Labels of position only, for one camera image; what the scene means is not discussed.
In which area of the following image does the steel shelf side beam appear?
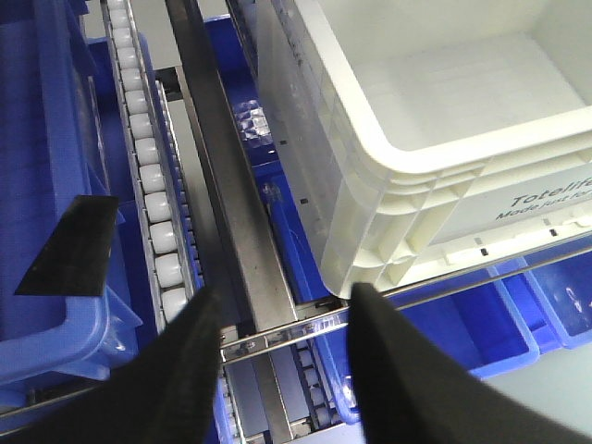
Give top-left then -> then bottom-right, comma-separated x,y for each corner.
166,1 -> 298,331

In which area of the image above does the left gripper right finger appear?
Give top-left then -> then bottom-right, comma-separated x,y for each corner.
347,283 -> 591,443

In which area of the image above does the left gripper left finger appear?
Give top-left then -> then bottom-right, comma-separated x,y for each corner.
3,288 -> 221,443

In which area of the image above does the white plastic Totelife tote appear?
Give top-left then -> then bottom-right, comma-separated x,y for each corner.
254,1 -> 591,298

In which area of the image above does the black flat strip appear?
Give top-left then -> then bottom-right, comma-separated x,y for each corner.
15,194 -> 118,297

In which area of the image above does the blue bin on right shelf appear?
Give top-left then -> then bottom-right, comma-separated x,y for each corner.
1,1 -> 142,392

